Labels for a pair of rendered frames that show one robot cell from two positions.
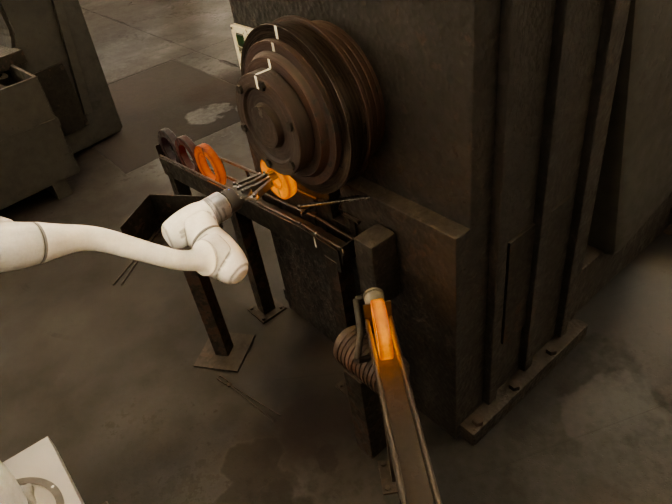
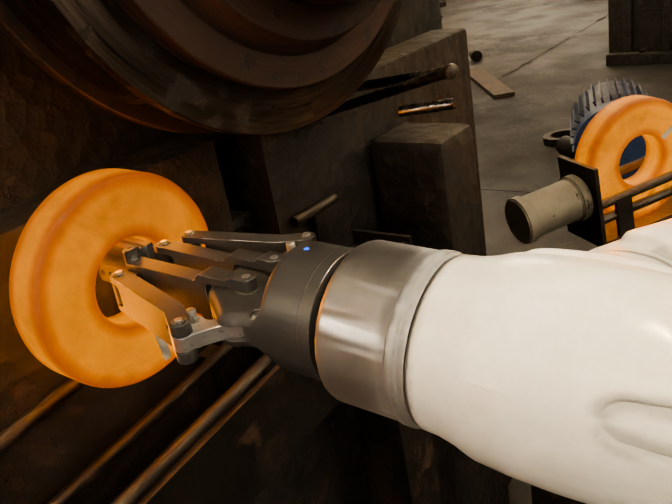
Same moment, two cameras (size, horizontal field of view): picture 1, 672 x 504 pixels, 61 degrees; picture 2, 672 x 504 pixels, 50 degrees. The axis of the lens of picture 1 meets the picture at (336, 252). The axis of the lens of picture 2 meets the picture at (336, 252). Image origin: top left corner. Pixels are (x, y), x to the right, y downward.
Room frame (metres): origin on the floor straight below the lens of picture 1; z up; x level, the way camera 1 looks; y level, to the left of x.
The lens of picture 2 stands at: (1.61, 0.65, 1.03)
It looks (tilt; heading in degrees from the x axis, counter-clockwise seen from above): 24 degrees down; 255
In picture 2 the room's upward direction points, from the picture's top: 10 degrees counter-clockwise
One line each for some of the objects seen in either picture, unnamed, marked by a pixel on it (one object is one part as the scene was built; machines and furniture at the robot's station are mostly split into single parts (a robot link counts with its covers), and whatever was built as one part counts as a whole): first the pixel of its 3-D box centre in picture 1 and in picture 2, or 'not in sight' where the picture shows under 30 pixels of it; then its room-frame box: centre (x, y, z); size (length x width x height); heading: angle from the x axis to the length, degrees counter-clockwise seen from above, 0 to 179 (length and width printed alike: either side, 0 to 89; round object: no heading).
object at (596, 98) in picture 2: not in sight; (613, 129); (-0.15, -1.59, 0.17); 0.57 x 0.31 x 0.34; 55
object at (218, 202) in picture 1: (217, 207); (397, 329); (1.50, 0.33, 0.83); 0.09 x 0.06 x 0.09; 35
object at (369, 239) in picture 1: (378, 266); (429, 224); (1.28, -0.12, 0.68); 0.11 x 0.08 x 0.24; 125
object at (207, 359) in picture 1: (196, 287); not in sight; (1.71, 0.55, 0.36); 0.26 x 0.20 x 0.72; 70
